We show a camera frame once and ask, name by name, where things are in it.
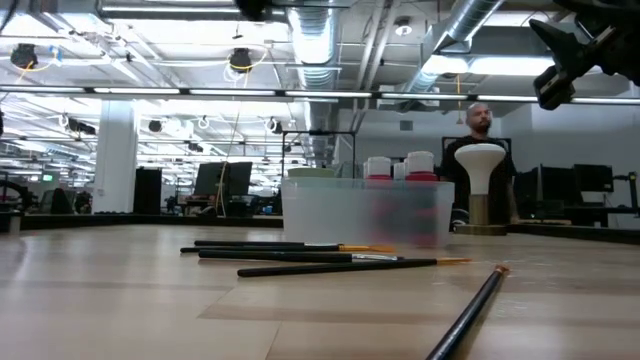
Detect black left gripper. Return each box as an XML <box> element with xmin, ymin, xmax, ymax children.
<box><xmin>233</xmin><ymin>0</ymin><xmax>272</xmax><ymax>22</ymax></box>

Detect black paintbrush orange fan bristles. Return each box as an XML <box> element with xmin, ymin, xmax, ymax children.
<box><xmin>179</xmin><ymin>243</ymin><xmax>397</xmax><ymax>254</ymax></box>

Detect black metal stand frame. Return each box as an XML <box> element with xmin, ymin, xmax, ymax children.
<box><xmin>281</xmin><ymin>129</ymin><xmax>357</xmax><ymax>176</ymax></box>

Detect black office chair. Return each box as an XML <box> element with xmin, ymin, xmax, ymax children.
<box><xmin>49</xmin><ymin>188</ymin><xmax>74</xmax><ymax>215</ymax></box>

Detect white column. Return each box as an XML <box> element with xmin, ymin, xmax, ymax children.
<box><xmin>91</xmin><ymin>98</ymin><xmax>140</xmax><ymax>215</ymax></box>

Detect black paintbrush silver ferrule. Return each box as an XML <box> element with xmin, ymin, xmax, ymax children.
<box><xmin>197</xmin><ymin>249</ymin><xmax>404</xmax><ymax>264</ymax></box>

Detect short black paintbrush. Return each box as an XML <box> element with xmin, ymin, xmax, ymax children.
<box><xmin>193</xmin><ymin>240</ymin><xmax>307</xmax><ymax>248</ymax></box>

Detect black cabinet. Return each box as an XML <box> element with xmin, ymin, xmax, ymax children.
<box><xmin>133</xmin><ymin>167</ymin><xmax>164</xmax><ymax>215</ymax></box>

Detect hanging orange cord pendant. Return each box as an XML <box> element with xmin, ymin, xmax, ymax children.
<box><xmin>454</xmin><ymin>74</ymin><xmax>465</xmax><ymax>125</ymax></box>

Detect black rail with light strips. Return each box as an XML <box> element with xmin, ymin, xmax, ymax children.
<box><xmin>0</xmin><ymin>84</ymin><xmax>640</xmax><ymax>105</ymax></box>

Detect clear plastic bin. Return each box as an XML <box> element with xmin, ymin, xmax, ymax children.
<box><xmin>280</xmin><ymin>177</ymin><xmax>456</xmax><ymax>250</ymax></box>

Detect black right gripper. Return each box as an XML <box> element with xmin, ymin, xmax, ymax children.
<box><xmin>528</xmin><ymin>18</ymin><xmax>621</xmax><ymax>111</ymax></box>

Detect black ceiling-mounted device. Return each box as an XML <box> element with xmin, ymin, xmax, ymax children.
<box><xmin>9</xmin><ymin>43</ymin><xmax>40</xmax><ymax>70</ymax></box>
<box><xmin>228</xmin><ymin>47</ymin><xmax>255</xmax><ymax>74</ymax></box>

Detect white mushroom lamp brass base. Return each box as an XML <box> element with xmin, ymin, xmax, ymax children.
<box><xmin>453</xmin><ymin>142</ymin><xmax>509</xmax><ymax>236</ymax></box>

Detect black computer monitor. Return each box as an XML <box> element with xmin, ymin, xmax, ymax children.
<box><xmin>572</xmin><ymin>163</ymin><xmax>615</xmax><ymax>194</ymax></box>
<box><xmin>518</xmin><ymin>167</ymin><xmax>574</xmax><ymax>216</ymax></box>
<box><xmin>228</xmin><ymin>161</ymin><xmax>254</xmax><ymax>197</ymax></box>
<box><xmin>193</xmin><ymin>161</ymin><xmax>230</xmax><ymax>197</ymax></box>

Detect silver round air duct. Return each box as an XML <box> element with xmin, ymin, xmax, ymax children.
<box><xmin>287</xmin><ymin>4</ymin><xmax>342</xmax><ymax>166</ymax></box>
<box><xmin>399</xmin><ymin>0</ymin><xmax>506</xmax><ymax>94</ymax></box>

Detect small red paint bottle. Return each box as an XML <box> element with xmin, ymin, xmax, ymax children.
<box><xmin>402</xmin><ymin>150</ymin><xmax>440</xmax><ymax>247</ymax></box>

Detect person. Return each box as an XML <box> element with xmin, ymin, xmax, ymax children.
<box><xmin>438</xmin><ymin>102</ymin><xmax>520</xmax><ymax>227</ymax></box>

